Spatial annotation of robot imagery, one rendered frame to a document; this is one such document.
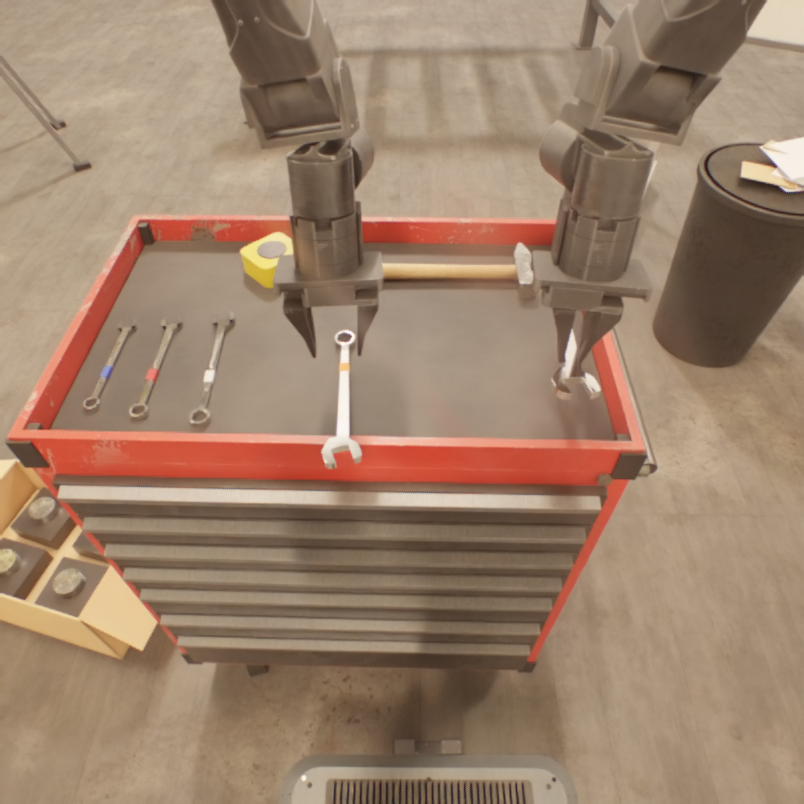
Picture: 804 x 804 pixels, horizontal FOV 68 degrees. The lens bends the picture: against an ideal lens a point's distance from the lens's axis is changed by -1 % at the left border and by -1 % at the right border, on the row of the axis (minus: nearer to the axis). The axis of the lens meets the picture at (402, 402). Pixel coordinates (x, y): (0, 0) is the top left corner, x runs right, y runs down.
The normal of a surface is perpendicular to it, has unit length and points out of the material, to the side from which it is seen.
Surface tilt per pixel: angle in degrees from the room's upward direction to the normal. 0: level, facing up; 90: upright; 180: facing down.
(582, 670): 0
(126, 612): 42
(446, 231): 90
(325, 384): 0
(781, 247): 94
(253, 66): 113
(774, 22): 90
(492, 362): 0
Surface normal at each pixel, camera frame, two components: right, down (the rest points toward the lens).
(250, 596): 0.00, -0.45
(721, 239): -0.79, 0.50
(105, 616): 0.65, -0.36
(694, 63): 0.04, 0.94
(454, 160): 0.00, -0.65
